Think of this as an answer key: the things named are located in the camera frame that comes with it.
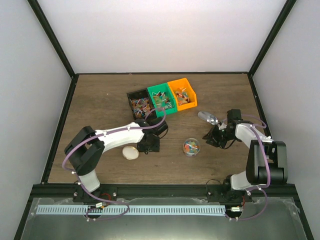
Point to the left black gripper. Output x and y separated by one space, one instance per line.
155 148

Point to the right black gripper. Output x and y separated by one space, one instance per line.
211 136

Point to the metal scoop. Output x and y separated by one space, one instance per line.
209 118

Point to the cream jar lid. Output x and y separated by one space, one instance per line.
130 153

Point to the clear plastic jar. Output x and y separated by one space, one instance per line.
191 147

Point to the black candy bin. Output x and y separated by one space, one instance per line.
140 104

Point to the orange candy bin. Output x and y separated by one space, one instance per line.
183 93

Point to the green candy bin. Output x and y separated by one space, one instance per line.
162 97

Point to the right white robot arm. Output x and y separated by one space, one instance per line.
267 158

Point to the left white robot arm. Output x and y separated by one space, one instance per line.
83 153

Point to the light blue slotted rail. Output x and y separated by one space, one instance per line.
134 210

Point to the black front frame beam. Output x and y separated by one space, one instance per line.
131 191

